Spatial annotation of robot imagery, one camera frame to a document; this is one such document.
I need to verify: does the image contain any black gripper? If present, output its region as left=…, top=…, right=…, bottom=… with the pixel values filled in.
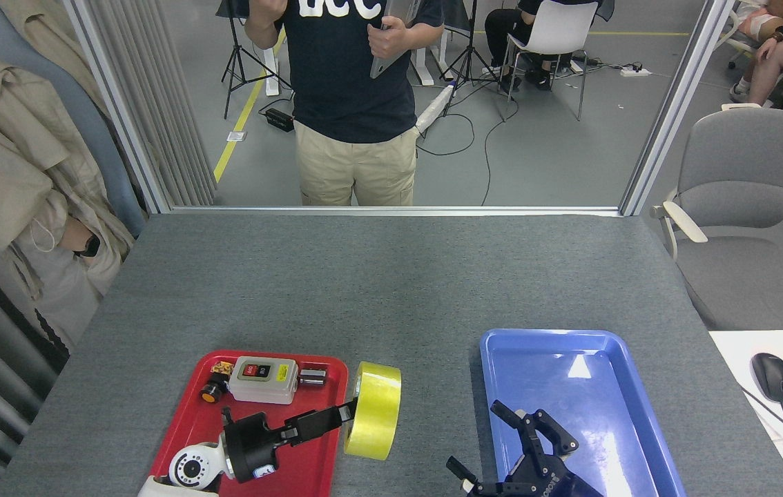
left=446, top=400, right=603, bottom=497
left=224, top=402, right=359, bottom=484

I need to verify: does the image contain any yellow tape roll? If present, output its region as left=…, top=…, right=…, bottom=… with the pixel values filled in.
left=344, top=361, right=403, bottom=461

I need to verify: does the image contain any silver frame rail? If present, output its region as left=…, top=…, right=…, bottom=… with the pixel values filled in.
left=169, top=205, right=624, bottom=219

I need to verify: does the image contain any white desk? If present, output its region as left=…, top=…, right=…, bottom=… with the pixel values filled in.
left=709, top=330, right=783, bottom=497

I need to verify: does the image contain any blue plastic tray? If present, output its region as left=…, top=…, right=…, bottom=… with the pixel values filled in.
left=480, top=329, right=688, bottom=497

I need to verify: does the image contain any white stand on wheels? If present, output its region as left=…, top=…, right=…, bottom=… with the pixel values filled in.
left=415, top=83, right=458, bottom=136

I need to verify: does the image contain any black orange push button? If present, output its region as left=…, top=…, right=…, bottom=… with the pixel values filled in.
left=200, top=373, right=231, bottom=405

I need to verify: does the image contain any grey office chair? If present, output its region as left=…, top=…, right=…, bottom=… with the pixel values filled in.
left=650, top=107, right=783, bottom=331

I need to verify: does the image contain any beige switch box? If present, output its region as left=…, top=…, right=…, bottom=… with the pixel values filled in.
left=229, top=356, right=299, bottom=405

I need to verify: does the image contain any tall black tripod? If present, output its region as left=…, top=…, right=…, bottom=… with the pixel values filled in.
left=440, top=0, right=513, bottom=118

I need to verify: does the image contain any white plastic chair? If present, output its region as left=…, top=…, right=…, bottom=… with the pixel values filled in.
left=504, top=0, right=600, bottom=122

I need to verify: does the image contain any standing person's left hand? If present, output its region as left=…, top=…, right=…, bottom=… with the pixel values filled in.
left=367, top=17, right=409, bottom=60

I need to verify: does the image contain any silver frame post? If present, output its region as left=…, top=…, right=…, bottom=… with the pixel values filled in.
left=64, top=0, right=173, bottom=215
left=619, top=0, right=737, bottom=217

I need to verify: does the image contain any black floor cable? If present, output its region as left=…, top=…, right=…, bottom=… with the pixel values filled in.
left=416, top=76, right=523, bottom=206

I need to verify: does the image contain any silver laptop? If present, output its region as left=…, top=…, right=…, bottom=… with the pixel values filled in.
left=369, top=0, right=424, bottom=79

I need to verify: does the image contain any standing person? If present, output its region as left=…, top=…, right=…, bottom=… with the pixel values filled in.
left=245, top=0, right=445, bottom=206

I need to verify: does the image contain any blue grey cloth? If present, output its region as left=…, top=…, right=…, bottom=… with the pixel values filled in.
left=0, top=0, right=147, bottom=235

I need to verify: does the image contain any red plastic tray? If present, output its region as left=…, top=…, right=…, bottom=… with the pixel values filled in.
left=157, top=350, right=349, bottom=497

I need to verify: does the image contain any black computer mouse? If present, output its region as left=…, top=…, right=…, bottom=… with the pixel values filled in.
left=751, top=353, right=783, bottom=405

